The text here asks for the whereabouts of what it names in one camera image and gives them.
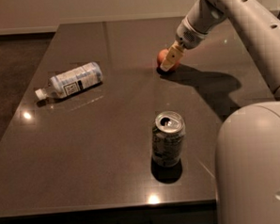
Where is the green 7up can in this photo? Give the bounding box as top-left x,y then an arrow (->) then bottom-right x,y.
151,111 -> 185,168

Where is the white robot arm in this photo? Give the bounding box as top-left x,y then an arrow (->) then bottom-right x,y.
160,0 -> 280,224

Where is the red apple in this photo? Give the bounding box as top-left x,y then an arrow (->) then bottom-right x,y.
156,48 -> 179,72

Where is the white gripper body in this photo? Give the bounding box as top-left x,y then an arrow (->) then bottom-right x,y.
176,17 -> 208,49

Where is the clear plastic water bottle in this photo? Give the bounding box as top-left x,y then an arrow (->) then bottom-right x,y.
35,62 -> 103,100

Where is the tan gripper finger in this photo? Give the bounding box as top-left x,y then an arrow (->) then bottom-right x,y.
162,41 -> 184,70

